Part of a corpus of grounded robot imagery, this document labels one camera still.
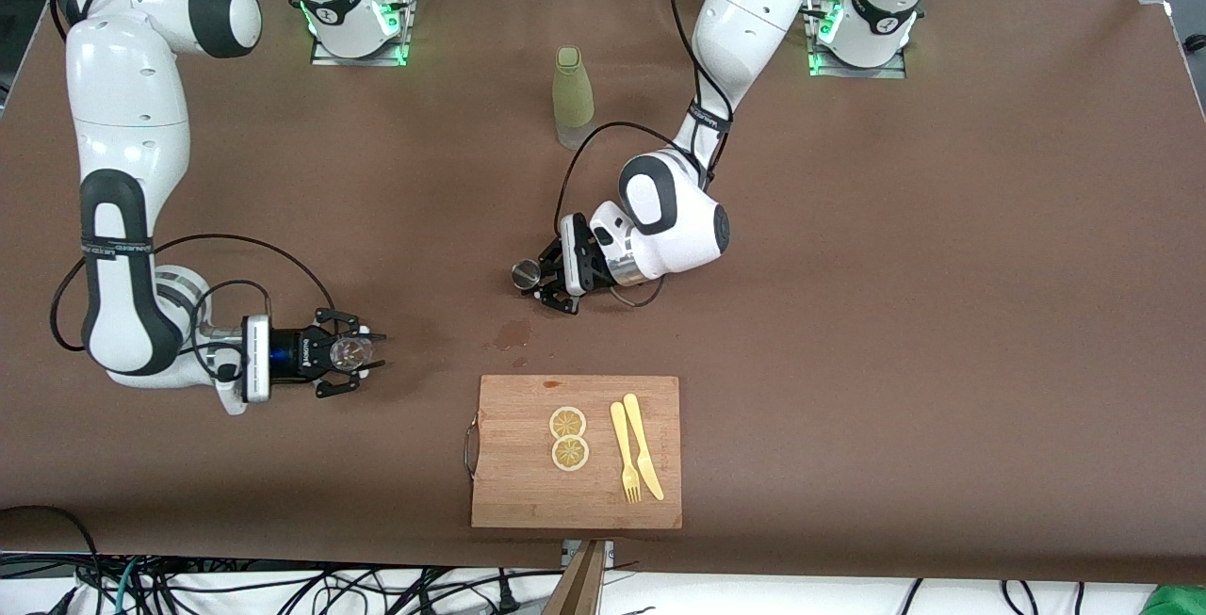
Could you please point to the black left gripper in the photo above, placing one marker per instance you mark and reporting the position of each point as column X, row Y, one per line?
column 562, row 283

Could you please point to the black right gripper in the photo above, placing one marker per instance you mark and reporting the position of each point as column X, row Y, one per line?
column 303, row 353

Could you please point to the small clear glass cup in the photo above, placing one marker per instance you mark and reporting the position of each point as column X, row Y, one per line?
column 350, row 353

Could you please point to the steel double jigger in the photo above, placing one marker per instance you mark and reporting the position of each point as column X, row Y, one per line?
column 526, row 272

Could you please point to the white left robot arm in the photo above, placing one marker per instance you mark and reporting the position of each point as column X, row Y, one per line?
column 763, row 12

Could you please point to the brown liquid spill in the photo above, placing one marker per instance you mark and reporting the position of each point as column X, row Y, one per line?
column 513, row 334

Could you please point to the lemon slice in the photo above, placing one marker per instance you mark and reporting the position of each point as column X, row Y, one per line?
column 570, row 453
column 567, row 423

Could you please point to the yellow plastic fork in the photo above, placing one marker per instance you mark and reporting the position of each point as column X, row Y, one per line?
column 622, row 436

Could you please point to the green sleeved glass bottle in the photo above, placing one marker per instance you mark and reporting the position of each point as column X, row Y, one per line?
column 573, row 92

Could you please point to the yellow plastic knife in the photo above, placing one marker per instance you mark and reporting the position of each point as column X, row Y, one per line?
column 641, row 445

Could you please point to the wooden cutting board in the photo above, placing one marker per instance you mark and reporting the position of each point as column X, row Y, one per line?
column 518, row 483

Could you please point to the brown table cloth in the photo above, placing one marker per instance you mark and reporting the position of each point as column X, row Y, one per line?
column 848, row 455

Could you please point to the green plastic object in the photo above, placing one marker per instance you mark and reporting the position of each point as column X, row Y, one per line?
column 1178, row 602

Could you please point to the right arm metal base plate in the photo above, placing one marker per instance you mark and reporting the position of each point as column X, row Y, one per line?
column 325, row 57

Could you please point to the wooden stand post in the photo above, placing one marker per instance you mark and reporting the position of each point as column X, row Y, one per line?
column 579, row 587

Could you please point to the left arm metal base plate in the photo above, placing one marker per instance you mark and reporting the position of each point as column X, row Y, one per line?
column 890, row 72

